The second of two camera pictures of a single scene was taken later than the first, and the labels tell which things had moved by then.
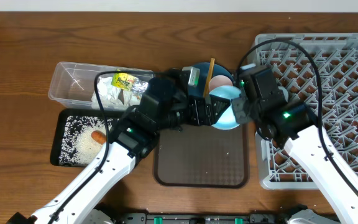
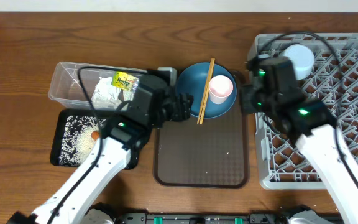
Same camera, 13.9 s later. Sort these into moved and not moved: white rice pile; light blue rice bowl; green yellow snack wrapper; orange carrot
Moved: light blue rice bowl
Not moved: white rice pile; green yellow snack wrapper; orange carrot
